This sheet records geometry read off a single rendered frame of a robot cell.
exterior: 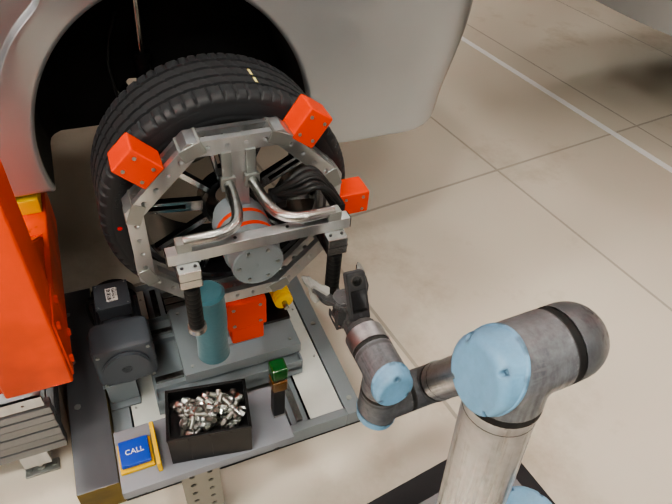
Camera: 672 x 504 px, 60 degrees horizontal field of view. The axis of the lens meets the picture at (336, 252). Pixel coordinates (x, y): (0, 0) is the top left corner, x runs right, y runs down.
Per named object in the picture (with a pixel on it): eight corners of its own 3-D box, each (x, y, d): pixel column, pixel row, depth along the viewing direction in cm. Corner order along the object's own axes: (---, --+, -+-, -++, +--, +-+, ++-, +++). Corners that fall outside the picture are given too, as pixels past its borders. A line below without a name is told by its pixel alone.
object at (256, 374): (271, 303, 232) (271, 286, 226) (302, 374, 209) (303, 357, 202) (142, 335, 216) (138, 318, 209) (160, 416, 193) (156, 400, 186)
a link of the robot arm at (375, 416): (409, 423, 136) (418, 393, 127) (365, 440, 132) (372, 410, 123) (390, 391, 142) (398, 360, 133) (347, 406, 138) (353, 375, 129)
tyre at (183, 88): (357, 132, 184) (192, -5, 137) (390, 174, 168) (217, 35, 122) (224, 271, 202) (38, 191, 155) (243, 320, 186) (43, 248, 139)
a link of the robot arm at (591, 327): (626, 275, 84) (431, 356, 145) (560, 297, 79) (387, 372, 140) (664, 352, 81) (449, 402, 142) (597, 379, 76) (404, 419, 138)
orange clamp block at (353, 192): (327, 200, 165) (356, 195, 168) (338, 217, 160) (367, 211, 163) (329, 180, 160) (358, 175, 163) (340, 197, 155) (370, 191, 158)
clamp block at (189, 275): (194, 259, 132) (192, 241, 128) (204, 286, 126) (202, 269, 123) (172, 264, 130) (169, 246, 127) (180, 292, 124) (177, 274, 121)
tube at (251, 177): (311, 172, 146) (313, 136, 139) (341, 220, 134) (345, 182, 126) (243, 185, 141) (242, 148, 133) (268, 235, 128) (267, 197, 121)
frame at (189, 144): (325, 263, 180) (337, 105, 143) (333, 277, 176) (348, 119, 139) (144, 306, 163) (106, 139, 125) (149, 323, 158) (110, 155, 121)
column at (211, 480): (218, 491, 184) (208, 422, 155) (227, 522, 178) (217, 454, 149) (187, 503, 181) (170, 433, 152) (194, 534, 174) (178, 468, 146)
